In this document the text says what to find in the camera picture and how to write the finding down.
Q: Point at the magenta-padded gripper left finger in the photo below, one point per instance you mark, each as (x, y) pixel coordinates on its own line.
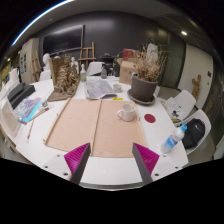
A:
(74, 160)

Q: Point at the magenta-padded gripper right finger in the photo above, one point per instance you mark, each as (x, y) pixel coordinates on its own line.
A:
(148, 160)

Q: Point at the white blue-capped drink bottle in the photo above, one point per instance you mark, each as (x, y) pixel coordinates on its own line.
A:
(171, 141)

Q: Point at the flat round red coaster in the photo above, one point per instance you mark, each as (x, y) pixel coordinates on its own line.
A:
(150, 118)

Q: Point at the white ceramic mug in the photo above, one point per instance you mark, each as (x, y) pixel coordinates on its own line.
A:
(128, 112)

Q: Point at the black backpack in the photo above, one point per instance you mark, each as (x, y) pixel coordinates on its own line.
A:
(193, 133)

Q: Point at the thin wooden brush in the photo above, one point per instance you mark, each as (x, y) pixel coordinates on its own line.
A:
(30, 131)

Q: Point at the grey plant saucer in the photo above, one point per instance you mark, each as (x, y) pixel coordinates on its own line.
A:
(147, 102)

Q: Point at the stack of white papers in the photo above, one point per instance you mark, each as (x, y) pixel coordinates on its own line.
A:
(173, 106)

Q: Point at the colourful printed book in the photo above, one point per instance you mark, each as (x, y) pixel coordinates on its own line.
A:
(27, 110)

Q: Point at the small yellow flat item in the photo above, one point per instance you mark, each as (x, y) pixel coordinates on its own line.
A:
(117, 98)

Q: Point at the white plastic chair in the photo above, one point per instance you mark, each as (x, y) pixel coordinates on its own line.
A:
(201, 115)
(186, 98)

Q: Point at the grey pot with dried plant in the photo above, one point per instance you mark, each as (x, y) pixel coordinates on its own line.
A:
(143, 88)

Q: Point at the grey printed newspaper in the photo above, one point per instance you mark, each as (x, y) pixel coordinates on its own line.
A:
(98, 88)

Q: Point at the brown relief sculpture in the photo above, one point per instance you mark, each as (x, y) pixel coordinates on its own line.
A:
(65, 83)

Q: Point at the small white cup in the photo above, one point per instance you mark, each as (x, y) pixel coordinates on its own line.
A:
(117, 88)

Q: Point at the black flat box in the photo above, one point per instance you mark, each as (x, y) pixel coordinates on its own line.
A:
(20, 95)

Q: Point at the white green bottle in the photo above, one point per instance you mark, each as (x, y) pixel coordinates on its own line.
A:
(83, 75)

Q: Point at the wooden figure sculpture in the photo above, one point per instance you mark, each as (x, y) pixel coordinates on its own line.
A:
(196, 86)

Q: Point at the brown cardboard box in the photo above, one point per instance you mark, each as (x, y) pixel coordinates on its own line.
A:
(126, 71)

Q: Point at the grey spray bottle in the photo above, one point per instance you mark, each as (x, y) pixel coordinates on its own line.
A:
(103, 72)

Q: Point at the white chair backrest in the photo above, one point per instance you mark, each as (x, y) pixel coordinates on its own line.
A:
(95, 68)

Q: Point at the small white plaster figure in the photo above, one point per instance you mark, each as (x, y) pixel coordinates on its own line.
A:
(75, 64)

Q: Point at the dark green double door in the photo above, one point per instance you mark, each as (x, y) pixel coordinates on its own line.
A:
(175, 63)

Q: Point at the wooden easel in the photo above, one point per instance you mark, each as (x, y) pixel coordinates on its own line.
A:
(87, 55)

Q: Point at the red box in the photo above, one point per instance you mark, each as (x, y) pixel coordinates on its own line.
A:
(128, 54)

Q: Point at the tall white plaster statue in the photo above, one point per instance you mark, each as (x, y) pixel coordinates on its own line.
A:
(152, 51)

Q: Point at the white pinboard with papers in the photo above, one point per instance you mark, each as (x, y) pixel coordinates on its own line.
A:
(28, 60)

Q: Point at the round ceiling spotlight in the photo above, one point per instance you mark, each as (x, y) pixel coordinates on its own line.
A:
(184, 33)

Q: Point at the dark wall screen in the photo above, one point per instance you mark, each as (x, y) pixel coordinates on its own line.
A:
(63, 39)

